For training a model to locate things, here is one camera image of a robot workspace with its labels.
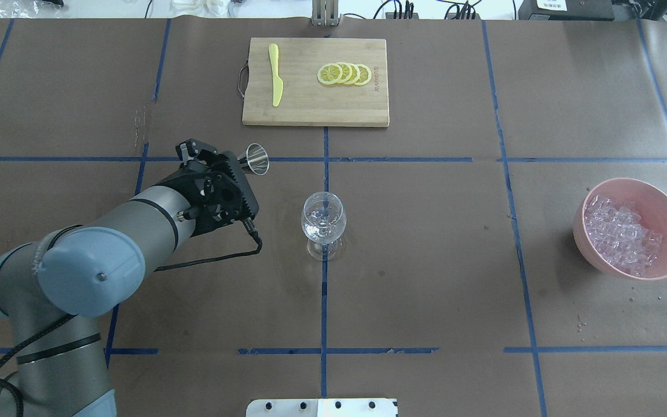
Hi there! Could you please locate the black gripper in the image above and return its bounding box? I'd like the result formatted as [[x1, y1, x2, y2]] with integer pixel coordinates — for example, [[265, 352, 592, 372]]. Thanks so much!
[[158, 139, 259, 237]]

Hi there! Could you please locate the steel cocktail jigger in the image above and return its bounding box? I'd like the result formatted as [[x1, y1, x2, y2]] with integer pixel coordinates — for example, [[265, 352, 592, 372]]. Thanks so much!
[[237, 143, 270, 176]]

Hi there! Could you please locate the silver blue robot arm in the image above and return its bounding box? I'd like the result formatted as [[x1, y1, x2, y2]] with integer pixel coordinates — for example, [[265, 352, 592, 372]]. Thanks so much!
[[0, 140, 269, 416]]

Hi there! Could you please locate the clear wine glass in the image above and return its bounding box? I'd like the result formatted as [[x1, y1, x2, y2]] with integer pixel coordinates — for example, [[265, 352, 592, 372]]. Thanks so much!
[[300, 192, 347, 261]]

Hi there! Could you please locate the pile of clear ice cubes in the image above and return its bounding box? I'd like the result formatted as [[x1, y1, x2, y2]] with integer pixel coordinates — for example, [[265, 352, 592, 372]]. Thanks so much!
[[583, 195, 664, 278]]

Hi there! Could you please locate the bamboo cutting board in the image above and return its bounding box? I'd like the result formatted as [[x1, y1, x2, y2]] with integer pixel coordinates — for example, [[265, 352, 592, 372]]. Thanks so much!
[[243, 37, 391, 129]]

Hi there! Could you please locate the yellow plastic knife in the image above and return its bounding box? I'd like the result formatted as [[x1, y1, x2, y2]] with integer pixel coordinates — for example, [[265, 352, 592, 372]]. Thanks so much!
[[268, 44, 284, 107]]

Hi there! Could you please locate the lemon slice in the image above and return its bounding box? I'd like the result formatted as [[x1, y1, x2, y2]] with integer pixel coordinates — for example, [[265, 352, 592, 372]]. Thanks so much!
[[354, 64, 372, 86], [317, 63, 344, 85], [336, 63, 349, 84], [345, 63, 361, 85]]

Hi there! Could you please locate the white crumpled cloth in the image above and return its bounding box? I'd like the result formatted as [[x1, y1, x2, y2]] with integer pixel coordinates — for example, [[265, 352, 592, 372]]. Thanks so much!
[[170, 1, 231, 18]]

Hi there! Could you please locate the clear plastic bag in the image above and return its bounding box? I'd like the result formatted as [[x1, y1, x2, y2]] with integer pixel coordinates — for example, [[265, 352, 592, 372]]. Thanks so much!
[[0, 1, 65, 19]]

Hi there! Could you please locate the black box device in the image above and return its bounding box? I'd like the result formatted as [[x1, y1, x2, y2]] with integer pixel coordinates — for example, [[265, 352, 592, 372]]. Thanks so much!
[[517, 1, 614, 21]]

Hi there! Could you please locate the pink bowl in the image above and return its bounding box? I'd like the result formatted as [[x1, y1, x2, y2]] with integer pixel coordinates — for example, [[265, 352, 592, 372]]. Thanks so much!
[[572, 177, 667, 281]]

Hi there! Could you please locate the aluminium frame post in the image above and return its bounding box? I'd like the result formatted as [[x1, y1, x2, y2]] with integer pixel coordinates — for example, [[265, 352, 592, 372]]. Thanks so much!
[[311, 0, 341, 27]]

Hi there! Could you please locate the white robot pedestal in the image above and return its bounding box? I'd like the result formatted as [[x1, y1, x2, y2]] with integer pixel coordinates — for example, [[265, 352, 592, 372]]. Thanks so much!
[[245, 398, 399, 416]]

